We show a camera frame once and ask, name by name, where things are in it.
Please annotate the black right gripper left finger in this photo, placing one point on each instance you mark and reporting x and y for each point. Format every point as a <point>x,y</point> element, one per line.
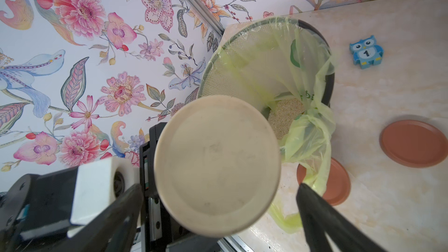
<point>113,230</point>

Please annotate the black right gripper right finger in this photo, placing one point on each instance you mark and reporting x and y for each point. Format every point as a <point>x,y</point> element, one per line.
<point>321,222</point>

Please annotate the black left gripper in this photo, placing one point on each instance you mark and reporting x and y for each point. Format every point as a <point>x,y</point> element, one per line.
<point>159,231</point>

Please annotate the beige jar lid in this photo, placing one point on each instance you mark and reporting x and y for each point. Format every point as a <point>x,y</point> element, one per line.
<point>217,166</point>

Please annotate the rice pile in bin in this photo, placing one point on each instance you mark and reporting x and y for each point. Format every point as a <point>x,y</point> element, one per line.
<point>282,117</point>

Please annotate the closed jar brown lid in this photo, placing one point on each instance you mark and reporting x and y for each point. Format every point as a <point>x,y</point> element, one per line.
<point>336,182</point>

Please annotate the green plastic bin liner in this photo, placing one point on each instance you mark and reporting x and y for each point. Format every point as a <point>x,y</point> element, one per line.
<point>309,134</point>

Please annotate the black mesh waste bin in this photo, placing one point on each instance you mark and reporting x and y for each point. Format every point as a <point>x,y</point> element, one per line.
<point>269,61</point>

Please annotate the small blue figurine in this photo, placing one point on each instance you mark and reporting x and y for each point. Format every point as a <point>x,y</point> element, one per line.
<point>366,52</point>

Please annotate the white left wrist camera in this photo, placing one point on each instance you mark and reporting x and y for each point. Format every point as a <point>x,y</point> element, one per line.
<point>97,186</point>

